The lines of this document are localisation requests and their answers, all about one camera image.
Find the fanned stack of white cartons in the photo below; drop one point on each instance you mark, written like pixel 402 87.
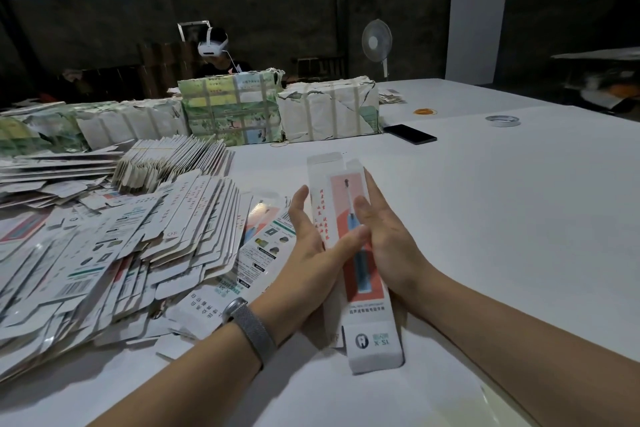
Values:
pixel 172 161

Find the pile of cartons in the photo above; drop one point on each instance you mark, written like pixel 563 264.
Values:
pixel 105 257

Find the person's left hand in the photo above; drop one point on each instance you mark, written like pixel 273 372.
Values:
pixel 305 277

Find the person's right forearm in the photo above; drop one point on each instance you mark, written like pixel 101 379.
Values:
pixel 530 352

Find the small orange tape roll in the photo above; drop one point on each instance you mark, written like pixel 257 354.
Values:
pixel 424 111

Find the cluttered side table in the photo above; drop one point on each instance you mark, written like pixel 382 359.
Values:
pixel 598 81

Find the grey band wristwatch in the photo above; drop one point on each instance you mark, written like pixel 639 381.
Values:
pixel 252 332

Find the white head-mounted camera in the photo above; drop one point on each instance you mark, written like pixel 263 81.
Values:
pixel 213 43

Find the white tape roll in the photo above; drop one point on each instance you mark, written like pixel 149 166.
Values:
pixel 488 120

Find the black smartphone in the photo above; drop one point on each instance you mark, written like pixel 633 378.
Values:
pixel 410 133

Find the white standing fan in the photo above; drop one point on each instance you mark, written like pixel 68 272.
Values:
pixel 377 38

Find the white board panel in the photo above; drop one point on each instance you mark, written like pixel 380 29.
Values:
pixel 477 23

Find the person's right hand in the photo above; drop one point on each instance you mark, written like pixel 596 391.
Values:
pixel 395 251

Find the toothbrush carton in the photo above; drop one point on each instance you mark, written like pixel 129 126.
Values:
pixel 375 332

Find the row of white wrapped bundles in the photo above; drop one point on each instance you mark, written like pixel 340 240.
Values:
pixel 95 126

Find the green printed wrapped bundle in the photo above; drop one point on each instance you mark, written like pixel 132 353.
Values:
pixel 232 108

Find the small white paper stack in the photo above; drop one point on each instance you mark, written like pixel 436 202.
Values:
pixel 391 95

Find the dark wooden chair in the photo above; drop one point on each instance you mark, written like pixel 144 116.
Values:
pixel 318 66

